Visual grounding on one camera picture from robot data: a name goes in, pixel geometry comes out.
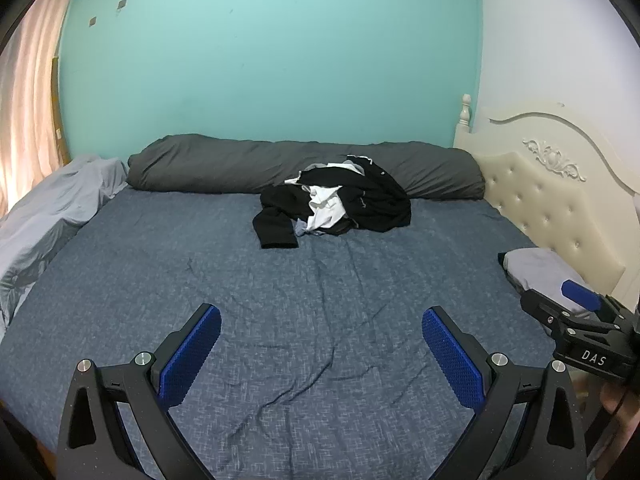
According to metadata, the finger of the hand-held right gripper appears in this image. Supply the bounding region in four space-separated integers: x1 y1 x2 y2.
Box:
561 280 621 318
520 288 623 341

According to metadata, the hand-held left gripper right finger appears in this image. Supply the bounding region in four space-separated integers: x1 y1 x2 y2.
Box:
421 306 587 480

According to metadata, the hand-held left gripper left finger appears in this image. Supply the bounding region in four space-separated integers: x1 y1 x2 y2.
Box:
57 302 222 480

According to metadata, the plain black garment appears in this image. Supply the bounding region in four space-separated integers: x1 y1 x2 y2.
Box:
252 185 312 250

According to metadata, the black sweater with white trim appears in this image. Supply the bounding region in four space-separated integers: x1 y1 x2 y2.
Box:
300 156 412 234

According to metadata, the person's right hand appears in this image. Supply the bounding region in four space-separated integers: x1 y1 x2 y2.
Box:
599 382 635 466

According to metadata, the small grey folded cloth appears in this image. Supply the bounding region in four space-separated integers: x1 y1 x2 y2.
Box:
497 247 606 313

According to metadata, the cream tufted headboard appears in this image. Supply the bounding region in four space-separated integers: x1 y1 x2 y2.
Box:
452 102 640 311

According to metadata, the dark grey rolled duvet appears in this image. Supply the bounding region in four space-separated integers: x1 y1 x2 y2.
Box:
126 134 487 201

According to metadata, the white shirt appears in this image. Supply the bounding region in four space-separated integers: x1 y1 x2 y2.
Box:
284 162 347 233

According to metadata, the light grey blanket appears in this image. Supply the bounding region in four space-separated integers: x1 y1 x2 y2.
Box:
0 155 130 331

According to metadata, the cream bedpost finial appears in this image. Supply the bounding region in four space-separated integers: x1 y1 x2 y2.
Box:
457 93 474 133

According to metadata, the pink curtain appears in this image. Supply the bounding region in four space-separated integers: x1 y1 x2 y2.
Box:
0 0 88 223

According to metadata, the wooden frame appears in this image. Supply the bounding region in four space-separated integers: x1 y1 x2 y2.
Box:
51 57 71 166

